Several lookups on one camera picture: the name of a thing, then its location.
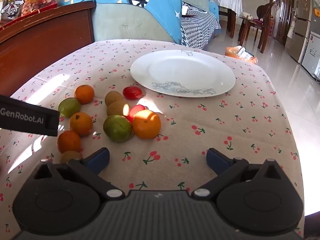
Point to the cartoon print snack bag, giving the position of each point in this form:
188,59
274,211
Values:
11,0

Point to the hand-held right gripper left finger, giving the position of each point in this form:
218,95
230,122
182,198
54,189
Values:
98,159

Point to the white tablecloth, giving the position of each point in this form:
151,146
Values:
227,1

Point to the wooden dining table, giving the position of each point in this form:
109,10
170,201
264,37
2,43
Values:
231,25

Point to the silver refrigerator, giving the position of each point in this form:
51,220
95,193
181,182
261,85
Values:
305,10

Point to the brown wooden door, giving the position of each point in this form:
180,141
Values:
285,10

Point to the wooden dining chair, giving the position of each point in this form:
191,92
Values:
262,15

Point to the dark wooden cabinet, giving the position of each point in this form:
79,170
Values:
45,50

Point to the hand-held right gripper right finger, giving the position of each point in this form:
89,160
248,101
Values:
217,160

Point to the houndstooth checked cloth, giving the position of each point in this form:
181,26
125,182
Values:
200,26

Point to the green citrus fruit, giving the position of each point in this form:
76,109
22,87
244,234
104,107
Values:
69,107
117,128

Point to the white hanging towel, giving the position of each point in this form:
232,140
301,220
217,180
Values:
292,25

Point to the white plate with line drawing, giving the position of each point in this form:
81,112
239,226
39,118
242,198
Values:
182,72

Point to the white chest freezer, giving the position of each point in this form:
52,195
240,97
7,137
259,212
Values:
312,55

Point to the orange tangerine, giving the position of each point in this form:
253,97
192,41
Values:
68,141
84,94
146,125
81,124

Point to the pale green sofa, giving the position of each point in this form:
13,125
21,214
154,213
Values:
125,25

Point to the orange trash bin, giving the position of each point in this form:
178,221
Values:
235,52

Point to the red tomato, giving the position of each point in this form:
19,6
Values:
132,92
136,110

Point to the brown kiwi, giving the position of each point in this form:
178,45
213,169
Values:
116,108
113,97
70,155

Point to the cherry print tablecloth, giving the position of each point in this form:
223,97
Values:
200,130

